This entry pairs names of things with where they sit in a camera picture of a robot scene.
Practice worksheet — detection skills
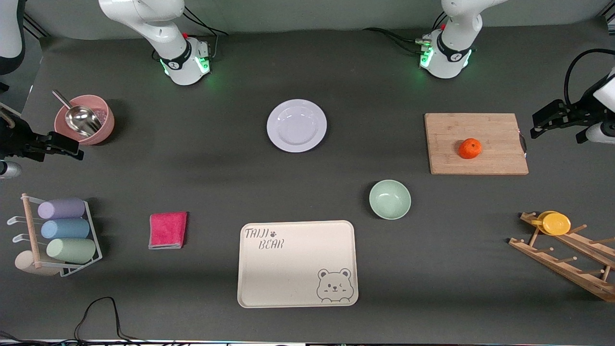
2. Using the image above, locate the orange mandarin fruit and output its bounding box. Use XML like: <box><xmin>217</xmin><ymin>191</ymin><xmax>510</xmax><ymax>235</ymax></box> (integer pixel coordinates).
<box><xmin>458</xmin><ymin>138</ymin><xmax>482</xmax><ymax>160</ymax></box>

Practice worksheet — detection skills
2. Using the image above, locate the white round plate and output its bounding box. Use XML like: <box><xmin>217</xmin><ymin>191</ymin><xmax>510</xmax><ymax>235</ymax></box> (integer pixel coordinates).
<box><xmin>267</xmin><ymin>99</ymin><xmax>328</xmax><ymax>153</ymax></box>

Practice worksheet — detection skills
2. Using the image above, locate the metal scoop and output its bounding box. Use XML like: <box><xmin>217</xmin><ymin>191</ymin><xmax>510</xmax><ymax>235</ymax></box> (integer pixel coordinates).
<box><xmin>52</xmin><ymin>90</ymin><xmax>103</xmax><ymax>137</ymax></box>

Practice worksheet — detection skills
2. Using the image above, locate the pink bowl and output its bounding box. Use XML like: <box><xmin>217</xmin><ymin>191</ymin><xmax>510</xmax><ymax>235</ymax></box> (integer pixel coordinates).
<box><xmin>54</xmin><ymin>95</ymin><xmax>115</xmax><ymax>146</ymax></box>

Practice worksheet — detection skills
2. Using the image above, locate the purple cup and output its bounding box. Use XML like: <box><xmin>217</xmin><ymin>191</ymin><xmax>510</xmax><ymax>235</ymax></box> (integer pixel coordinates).
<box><xmin>37</xmin><ymin>198</ymin><xmax>86</xmax><ymax>220</ymax></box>

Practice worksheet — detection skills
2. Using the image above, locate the wooden cutting board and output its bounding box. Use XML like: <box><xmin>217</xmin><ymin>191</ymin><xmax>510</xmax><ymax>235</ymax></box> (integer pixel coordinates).
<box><xmin>424</xmin><ymin>113</ymin><xmax>529</xmax><ymax>175</ymax></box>

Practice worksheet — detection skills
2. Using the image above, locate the blue cup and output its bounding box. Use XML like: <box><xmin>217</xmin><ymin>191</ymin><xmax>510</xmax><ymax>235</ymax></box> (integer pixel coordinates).
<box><xmin>41</xmin><ymin>218</ymin><xmax>90</xmax><ymax>240</ymax></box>

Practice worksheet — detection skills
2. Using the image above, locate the yellow cup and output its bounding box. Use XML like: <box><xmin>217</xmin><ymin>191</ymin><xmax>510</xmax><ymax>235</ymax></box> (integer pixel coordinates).
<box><xmin>531</xmin><ymin>210</ymin><xmax>572</xmax><ymax>236</ymax></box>

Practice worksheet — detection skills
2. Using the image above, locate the green cup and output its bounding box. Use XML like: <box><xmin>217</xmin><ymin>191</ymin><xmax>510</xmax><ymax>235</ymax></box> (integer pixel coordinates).
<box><xmin>46</xmin><ymin>238</ymin><xmax>97</xmax><ymax>264</ymax></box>

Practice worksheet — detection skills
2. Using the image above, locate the beige cup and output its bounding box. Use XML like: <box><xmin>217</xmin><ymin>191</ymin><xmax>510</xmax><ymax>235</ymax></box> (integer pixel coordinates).
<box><xmin>14</xmin><ymin>250</ymin><xmax>61</xmax><ymax>276</ymax></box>

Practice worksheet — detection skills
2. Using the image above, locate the pink folded cloth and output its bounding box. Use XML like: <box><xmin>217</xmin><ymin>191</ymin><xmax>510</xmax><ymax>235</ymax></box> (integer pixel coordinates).
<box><xmin>148</xmin><ymin>211</ymin><xmax>188</xmax><ymax>250</ymax></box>

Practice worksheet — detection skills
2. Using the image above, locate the wooden peg drying rack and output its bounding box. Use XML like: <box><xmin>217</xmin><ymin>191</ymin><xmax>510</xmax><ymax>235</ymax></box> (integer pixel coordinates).
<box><xmin>508</xmin><ymin>211</ymin><xmax>615</xmax><ymax>303</ymax></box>

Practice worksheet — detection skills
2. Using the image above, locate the pale green bowl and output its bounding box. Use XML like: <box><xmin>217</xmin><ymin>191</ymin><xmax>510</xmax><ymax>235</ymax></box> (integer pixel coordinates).
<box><xmin>369</xmin><ymin>180</ymin><xmax>412</xmax><ymax>221</ymax></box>

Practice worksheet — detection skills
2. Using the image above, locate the cream tray with bear print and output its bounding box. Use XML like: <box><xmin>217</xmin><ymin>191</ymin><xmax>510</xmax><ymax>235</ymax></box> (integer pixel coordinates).
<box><xmin>237</xmin><ymin>220</ymin><xmax>359</xmax><ymax>309</ymax></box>

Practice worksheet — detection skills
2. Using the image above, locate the white wire cup rack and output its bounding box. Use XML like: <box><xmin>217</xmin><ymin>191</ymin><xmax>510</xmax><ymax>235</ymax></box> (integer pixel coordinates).
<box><xmin>7</xmin><ymin>193</ymin><xmax>103</xmax><ymax>278</ymax></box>

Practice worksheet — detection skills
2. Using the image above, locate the black looped table cable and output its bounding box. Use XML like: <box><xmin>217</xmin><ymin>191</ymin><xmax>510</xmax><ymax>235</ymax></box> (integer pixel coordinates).
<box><xmin>72</xmin><ymin>297</ymin><xmax>142</xmax><ymax>345</ymax></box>

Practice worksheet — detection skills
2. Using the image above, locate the black left arm base cable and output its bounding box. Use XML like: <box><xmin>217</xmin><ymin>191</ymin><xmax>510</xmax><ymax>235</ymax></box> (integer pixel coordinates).
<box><xmin>362</xmin><ymin>11</ymin><xmax>448</xmax><ymax>56</ymax></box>

